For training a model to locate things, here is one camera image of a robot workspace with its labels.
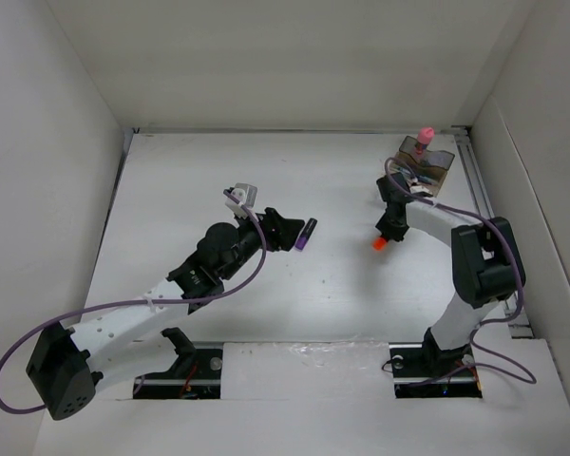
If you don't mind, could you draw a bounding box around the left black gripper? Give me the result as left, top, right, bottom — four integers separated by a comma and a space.
218, 207, 301, 281

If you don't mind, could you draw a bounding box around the orange cap black highlighter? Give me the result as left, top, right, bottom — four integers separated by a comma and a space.
372, 237, 388, 251

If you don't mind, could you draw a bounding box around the purple cap black highlighter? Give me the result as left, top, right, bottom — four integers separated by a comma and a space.
294, 218, 318, 251

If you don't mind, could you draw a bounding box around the clear paperclip jar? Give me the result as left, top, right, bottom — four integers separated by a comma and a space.
419, 158, 434, 167

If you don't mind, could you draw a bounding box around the pink capped marker tube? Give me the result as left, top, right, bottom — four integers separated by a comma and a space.
413, 126, 435, 157

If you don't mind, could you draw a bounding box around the blue gel pen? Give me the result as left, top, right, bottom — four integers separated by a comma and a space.
394, 166, 434, 184

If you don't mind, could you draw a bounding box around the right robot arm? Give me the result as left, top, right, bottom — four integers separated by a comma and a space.
376, 173, 526, 374

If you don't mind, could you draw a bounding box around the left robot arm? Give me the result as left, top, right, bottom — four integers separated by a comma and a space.
26, 207, 305, 421

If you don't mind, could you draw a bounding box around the tiered clear desk organizer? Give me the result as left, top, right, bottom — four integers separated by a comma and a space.
376, 133, 455, 201

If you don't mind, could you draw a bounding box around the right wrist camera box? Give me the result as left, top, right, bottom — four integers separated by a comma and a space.
409, 185, 432, 196

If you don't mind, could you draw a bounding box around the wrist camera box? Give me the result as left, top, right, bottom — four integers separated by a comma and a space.
224, 182, 257, 211
409, 185, 432, 196

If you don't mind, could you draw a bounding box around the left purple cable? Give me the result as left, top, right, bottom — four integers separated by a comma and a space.
0, 188, 269, 412

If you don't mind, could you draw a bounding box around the purple cable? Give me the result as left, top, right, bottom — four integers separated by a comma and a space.
382, 157, 538, 387
0, 188, 269, 412

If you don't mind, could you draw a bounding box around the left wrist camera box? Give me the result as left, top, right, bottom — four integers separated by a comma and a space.
224, 182, 257, 211

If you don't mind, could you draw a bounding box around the aluminium rail right side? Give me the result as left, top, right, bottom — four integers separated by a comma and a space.
451, 125, 526, 314

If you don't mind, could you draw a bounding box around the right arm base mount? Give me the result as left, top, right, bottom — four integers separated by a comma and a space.
383, 342, 483, 399

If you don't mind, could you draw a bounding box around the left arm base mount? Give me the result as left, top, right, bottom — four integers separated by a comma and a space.
132, 327, 224, 400

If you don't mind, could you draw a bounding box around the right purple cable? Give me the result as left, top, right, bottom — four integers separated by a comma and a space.
382, 157, 538, 387

